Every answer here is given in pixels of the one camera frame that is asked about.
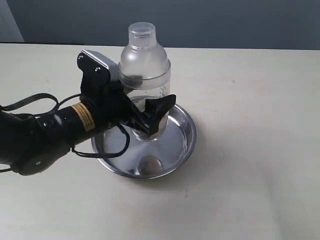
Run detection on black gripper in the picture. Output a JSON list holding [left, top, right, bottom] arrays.
[[77, 52, 176, 135]]

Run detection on clear plastic shaker bottle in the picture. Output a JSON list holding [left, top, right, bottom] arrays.
[[117, 22, 172, 142]]

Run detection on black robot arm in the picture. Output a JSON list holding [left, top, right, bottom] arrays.
[[0, 49, 176, 176]]

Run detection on round stainless steel tray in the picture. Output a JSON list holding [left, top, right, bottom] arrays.
[[99, 104, 197, 179]]

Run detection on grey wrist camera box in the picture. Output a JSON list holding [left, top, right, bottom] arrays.
[[81, 49, 119, 81]]

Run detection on black cable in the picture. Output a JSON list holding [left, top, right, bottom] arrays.
[[0, 92, 131, 173]]

